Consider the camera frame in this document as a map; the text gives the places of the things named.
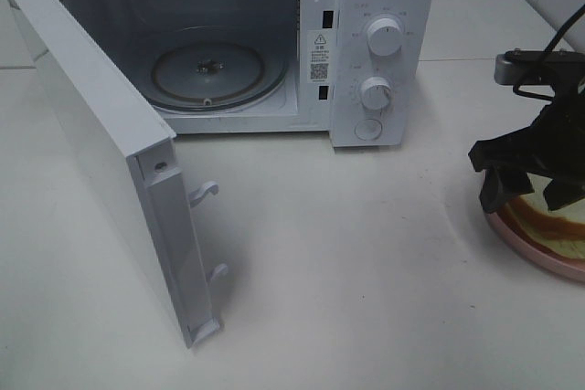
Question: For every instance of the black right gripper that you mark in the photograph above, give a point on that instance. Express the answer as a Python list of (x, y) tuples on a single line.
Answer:
[(552, 145)]

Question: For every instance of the white bread sandwich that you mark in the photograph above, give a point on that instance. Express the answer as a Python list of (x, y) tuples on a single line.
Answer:
[(560, 231)]

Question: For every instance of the pink round plate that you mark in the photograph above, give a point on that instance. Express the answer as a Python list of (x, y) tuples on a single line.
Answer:
[(534, 253)]

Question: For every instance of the round white door button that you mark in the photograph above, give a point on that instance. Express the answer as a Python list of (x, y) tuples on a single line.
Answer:
[(368, 129)]

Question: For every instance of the white microwave door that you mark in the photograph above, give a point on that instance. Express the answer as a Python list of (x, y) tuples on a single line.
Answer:
[(127, 153)]

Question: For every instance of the upper white power knob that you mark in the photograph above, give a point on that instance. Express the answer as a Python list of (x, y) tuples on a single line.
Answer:
[(385, 36)]

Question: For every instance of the white microwave oven body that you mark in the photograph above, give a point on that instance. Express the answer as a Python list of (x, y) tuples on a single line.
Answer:
[(330, 59)]

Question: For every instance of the glass microwave turntable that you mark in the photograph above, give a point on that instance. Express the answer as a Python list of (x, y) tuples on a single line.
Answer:
[(215, 68)]

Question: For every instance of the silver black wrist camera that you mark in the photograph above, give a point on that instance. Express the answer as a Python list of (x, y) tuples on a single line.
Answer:
[(560, 69)]

